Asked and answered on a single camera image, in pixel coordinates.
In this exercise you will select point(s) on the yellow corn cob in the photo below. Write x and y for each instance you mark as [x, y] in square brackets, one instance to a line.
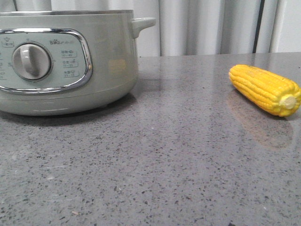
[275, 94]

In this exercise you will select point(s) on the pale green electric cooking pot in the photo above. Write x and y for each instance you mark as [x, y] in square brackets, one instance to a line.
[93, 59]

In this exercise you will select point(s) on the white pleated curtain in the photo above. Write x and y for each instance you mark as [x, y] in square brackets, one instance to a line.
[198, 27]

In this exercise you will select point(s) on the grey round control knob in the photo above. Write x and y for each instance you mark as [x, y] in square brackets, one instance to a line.
[31, 61]

